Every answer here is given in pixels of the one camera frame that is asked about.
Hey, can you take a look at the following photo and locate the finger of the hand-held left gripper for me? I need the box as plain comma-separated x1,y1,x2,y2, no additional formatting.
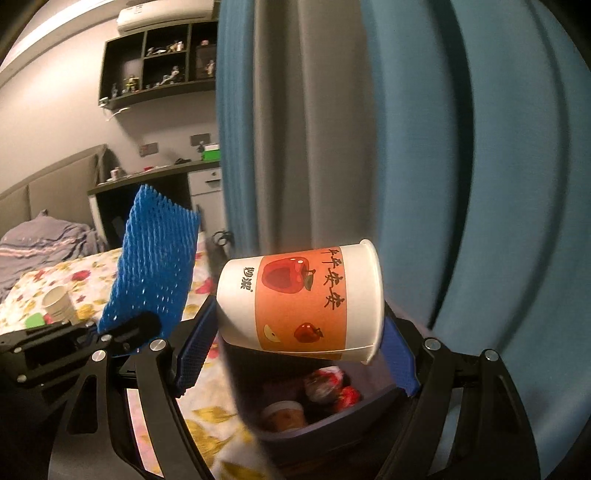
81,311,162,356

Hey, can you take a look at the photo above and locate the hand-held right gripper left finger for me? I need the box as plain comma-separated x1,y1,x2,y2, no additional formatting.
44,295,219,480

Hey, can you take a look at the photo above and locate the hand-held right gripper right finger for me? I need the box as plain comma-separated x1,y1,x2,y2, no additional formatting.
374,318,543,480

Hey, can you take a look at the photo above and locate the blue foam net sleeve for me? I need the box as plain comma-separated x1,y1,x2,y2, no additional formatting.
97,185,201,356

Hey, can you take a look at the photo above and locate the red flower paper cup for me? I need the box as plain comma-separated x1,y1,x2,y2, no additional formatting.
303,366,362,411

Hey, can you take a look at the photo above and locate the purple plastic bin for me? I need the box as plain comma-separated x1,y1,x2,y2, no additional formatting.
222,300,416,468

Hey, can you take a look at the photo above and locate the orange apple print paper cup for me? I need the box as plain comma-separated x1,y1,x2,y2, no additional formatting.
217,239,385,366

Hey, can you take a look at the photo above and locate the small plain paper cup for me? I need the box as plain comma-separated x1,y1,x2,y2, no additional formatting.
41,285,77,322

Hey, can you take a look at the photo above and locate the floral bed sheet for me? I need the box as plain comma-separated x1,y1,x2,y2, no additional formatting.
0,249,278,480

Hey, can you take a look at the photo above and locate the brown paper cup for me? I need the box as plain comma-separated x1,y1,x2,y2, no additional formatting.
261,401,309,431

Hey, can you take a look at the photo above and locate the grey striped blanket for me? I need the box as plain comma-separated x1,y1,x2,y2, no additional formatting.
0,210,101,297

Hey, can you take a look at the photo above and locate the dark wooden desk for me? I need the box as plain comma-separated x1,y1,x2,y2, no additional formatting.
88,159,223,252

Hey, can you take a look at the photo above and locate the white drawer cabinet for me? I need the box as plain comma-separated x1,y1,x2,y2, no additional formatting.
188,167,228,237

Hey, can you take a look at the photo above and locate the grey padded headboard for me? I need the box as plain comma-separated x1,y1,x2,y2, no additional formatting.
0,144,108,228

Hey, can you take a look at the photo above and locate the blue curtain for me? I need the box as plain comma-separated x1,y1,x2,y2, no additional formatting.
215,0,260,265
365,0,591,386

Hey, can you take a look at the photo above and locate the row of figurines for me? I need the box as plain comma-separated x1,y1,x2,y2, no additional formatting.
111,39,217,99

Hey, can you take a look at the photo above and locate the grey curtain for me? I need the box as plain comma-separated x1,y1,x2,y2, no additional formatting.
252,0,385,260

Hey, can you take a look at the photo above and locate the white air conditioner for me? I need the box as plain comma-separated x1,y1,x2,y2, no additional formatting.
116,0,218,33

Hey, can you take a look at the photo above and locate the dark wall shelf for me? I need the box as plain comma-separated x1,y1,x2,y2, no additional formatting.
98,21,218,110

